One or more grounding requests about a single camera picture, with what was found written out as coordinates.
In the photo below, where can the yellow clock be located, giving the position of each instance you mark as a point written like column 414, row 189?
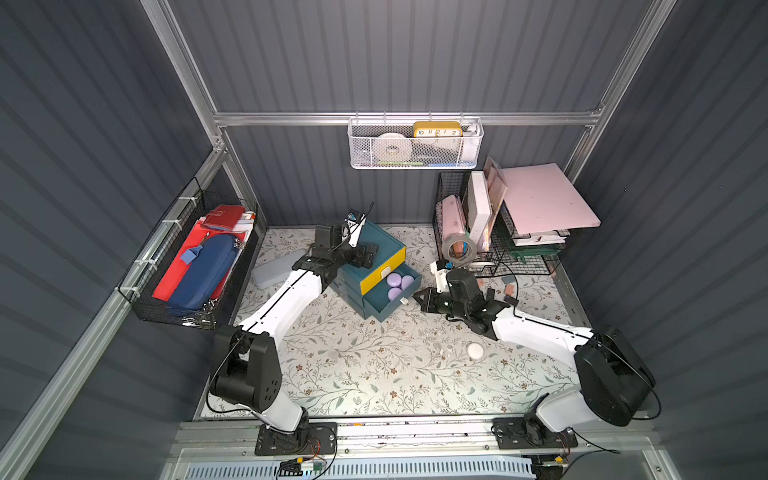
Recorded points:
column 437, row 129

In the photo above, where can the white wire wall basket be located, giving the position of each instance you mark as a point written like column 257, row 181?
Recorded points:
column 458, row 153

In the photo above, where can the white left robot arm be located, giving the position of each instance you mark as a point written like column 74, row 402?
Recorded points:
column 246, row 368

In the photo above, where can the white book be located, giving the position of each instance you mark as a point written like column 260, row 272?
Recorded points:
column 478, row 208

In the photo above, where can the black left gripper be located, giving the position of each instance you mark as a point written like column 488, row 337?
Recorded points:
column 362, row 255

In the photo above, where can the blue pencil pouch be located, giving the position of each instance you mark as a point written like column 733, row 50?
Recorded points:
column 206, row 271

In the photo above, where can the teal drawer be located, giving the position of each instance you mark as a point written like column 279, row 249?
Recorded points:
column 379, row 304

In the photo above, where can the black wire side basket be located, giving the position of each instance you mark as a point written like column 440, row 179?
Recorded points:
column 138, row 284

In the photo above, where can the yellow drawer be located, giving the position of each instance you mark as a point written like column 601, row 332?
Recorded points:
column 385, row 261

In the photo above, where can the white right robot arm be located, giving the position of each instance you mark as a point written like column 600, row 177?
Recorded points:
column 613, row 381

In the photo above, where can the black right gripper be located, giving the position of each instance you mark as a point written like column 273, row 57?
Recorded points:
column 437, row 300

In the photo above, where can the pink foam board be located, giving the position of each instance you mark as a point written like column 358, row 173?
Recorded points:
column 541, row 198

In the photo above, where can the red folder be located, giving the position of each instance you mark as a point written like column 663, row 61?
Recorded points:
column 224, row 219

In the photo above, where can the black wire desk rack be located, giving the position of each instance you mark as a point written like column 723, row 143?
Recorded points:
column 503, row 257

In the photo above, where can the purple earphone case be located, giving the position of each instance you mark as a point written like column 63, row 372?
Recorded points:
column 394, row 280
column 406, row 281
column 394, row 293

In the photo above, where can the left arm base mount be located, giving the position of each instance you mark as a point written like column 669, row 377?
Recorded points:
column 308, row 440

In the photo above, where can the translucent white plastic box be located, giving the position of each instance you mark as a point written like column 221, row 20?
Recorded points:
column 275, row 271

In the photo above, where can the teal drawer cabinet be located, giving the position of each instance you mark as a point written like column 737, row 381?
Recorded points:
column 346, row 284

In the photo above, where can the white earphone case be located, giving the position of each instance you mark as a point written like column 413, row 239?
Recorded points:
column 475, row 351

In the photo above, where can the pink notebook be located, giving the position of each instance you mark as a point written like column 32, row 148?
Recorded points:
column 453, row 220

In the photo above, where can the white tape roll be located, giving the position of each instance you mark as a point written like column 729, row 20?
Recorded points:
column 392, row 148

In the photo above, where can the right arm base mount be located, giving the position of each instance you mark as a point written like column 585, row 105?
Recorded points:
column 513, row 433

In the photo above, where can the clear packing tape roll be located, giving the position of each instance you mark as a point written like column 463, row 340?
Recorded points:
column 458, row 249

